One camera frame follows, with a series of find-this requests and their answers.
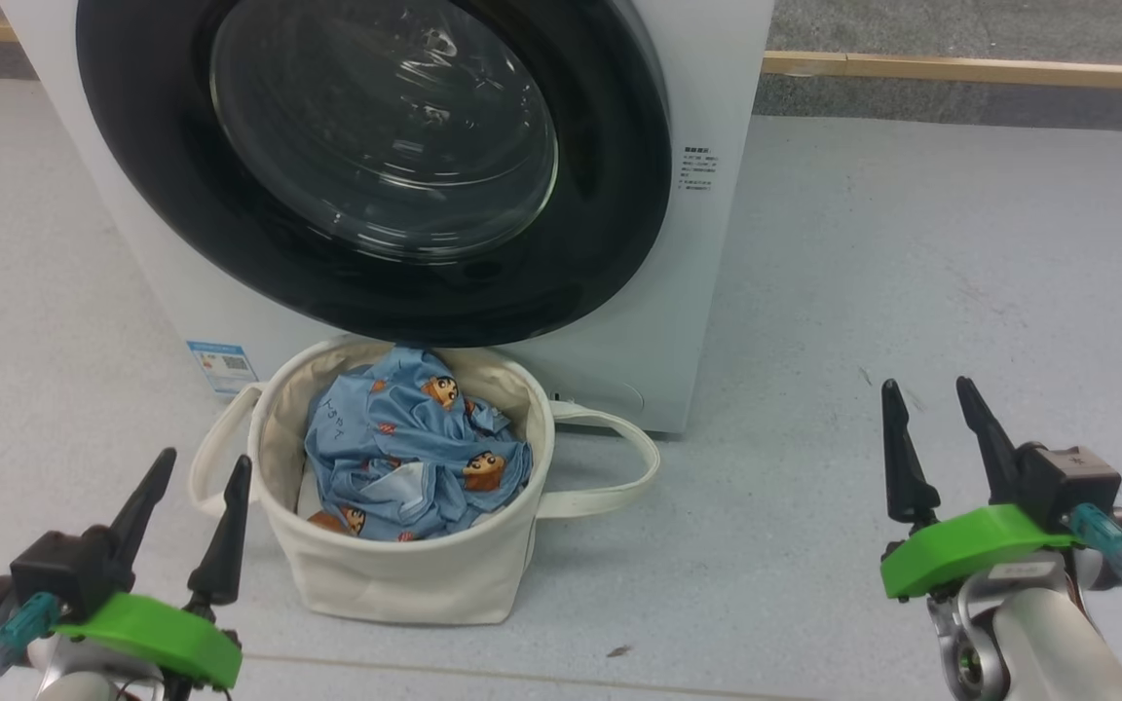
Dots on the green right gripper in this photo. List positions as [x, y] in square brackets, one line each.
[970, 545]

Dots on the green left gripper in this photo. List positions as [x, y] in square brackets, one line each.
[171, 638]

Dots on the blue cartoon print garment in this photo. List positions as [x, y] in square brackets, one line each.
[415, 458]

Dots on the black round glass washer door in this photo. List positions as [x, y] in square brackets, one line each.
[376, 263]

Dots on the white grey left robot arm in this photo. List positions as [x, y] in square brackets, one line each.
[84, 677]

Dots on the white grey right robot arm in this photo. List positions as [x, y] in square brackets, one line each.
[1048, 643]

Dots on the cream canvas laundry basket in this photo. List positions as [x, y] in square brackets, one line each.
[395, 574]

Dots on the white front-load washing machine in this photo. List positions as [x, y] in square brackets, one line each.
[717, 292]

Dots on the blue energy label sticker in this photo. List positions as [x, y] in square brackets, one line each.
[222, 368]

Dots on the small printed text label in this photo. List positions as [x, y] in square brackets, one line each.
[699, 167]

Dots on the wooden baseboard strip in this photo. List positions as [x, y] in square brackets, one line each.
[960, 70]

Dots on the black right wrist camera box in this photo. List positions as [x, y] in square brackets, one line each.
[1067, 482]

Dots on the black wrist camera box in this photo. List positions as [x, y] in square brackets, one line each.
[59, 570]
[1067, 482]

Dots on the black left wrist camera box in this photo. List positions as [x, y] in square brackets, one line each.
[59, 570]

